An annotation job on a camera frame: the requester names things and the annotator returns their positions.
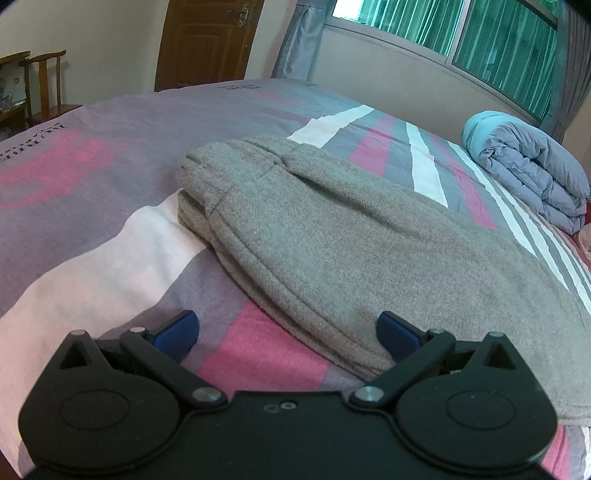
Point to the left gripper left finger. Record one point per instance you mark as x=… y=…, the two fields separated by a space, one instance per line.
x=140 y=369

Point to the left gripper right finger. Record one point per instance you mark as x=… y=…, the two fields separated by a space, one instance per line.
x=434 y=370

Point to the grey fleece pants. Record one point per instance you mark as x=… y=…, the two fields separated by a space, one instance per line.
x=325 y=247

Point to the striped pink grey bedsheet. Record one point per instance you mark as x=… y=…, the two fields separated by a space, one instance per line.
x=90 y=238

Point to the folded blue grey duvet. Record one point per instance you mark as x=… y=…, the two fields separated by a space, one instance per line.
x=531 y=165

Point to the wooden chair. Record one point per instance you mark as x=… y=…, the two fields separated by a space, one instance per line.
x=47 y=110

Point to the brown wooden door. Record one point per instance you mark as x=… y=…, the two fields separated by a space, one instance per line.
x=205 y=41

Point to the grey curtain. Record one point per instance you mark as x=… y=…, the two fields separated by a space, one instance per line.
x=302 y=40

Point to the window with green shutters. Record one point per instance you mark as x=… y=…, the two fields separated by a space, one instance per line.
x=506 y=46

